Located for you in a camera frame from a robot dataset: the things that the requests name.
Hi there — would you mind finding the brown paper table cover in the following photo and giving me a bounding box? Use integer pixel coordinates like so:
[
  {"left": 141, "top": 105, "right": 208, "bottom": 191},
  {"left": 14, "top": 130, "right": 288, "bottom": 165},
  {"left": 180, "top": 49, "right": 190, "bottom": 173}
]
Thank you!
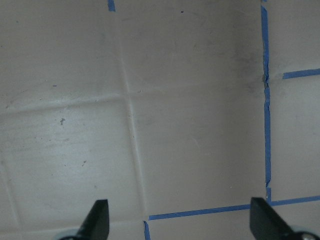
[{"left": 0, "top": 0, "right": 320, "bottom": 240}]

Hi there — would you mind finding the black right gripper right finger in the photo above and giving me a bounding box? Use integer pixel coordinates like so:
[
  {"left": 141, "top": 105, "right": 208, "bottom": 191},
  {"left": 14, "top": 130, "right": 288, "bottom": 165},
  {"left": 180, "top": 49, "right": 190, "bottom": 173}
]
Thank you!
[{"left": 249, "top": 197, "right": 320, "bottom": 240}]

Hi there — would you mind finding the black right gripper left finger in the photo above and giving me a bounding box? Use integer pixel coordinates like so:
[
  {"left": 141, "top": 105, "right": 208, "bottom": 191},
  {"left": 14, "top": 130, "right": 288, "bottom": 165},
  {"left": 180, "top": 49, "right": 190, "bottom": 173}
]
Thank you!
[{"left": 60, "top": 199, "right": 110, "bottom": 240}]

